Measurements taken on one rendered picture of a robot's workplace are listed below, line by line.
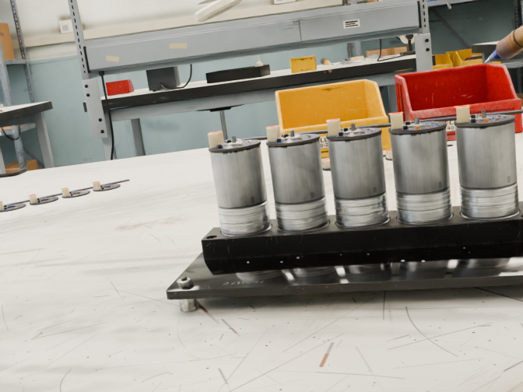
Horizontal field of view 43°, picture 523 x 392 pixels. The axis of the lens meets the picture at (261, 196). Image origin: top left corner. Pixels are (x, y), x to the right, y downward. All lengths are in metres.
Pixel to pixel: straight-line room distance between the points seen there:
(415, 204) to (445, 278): 0.05
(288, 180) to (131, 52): 2.37
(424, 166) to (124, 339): 0.14
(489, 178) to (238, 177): 0.11
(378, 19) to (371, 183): 2.35
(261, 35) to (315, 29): 0.21
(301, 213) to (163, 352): 0.09
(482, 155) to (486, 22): 4.68
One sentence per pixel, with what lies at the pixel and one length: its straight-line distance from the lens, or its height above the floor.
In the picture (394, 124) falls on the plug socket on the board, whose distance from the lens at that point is 0.30.
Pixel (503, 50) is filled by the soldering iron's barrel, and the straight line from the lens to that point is 0.28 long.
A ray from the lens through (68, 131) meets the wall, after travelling 4.96.
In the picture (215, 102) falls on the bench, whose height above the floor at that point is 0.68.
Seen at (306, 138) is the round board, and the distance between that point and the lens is 0.30.
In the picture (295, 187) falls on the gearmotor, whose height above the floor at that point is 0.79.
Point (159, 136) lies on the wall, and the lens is 4.82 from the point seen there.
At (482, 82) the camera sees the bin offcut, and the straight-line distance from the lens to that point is 0.75.
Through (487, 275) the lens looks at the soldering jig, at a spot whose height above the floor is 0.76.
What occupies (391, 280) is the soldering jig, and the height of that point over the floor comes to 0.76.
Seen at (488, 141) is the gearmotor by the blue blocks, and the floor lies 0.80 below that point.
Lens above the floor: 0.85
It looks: 12 degrees down
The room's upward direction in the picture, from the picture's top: 8 degrees counter-clockwise
